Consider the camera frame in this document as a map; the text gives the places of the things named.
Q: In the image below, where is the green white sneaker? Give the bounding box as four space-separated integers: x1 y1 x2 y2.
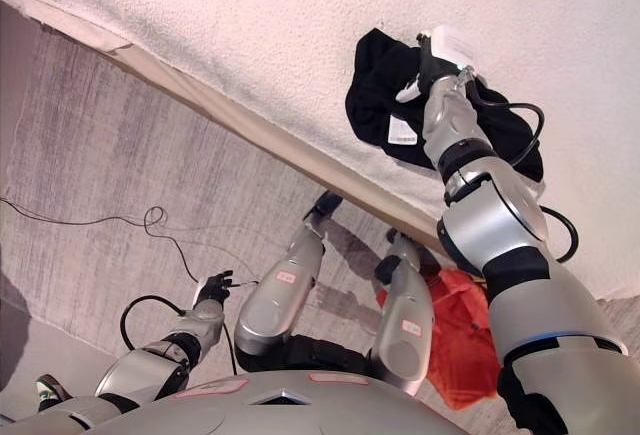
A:
35 374 73 412

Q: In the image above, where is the silver robot torso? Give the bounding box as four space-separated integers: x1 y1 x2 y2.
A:
0 333 472 435

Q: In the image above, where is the silver left robot leg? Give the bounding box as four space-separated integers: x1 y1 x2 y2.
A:
233 191 347 371

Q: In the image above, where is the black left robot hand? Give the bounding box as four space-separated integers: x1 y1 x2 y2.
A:
193 269 235 307

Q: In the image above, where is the grey streaked rug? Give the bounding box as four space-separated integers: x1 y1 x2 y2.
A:
0 0 640 435

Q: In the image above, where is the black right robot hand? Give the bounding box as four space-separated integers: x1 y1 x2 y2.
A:
394 25 477 103

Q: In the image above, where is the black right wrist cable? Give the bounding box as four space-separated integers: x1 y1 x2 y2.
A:
462 65 581 264

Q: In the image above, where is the orange polo shirt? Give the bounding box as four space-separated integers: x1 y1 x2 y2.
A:
375 267 504 411

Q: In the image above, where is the black garment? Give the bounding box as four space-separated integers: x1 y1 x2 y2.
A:
344 27 546 184

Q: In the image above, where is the beige bed sheet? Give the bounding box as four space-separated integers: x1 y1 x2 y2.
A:
0 0 137 54

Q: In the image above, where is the large bed with white blanket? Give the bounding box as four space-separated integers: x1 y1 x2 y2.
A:
0 0 640 301

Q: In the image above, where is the thin black floor cable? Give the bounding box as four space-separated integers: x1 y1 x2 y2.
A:
0 197 259 290

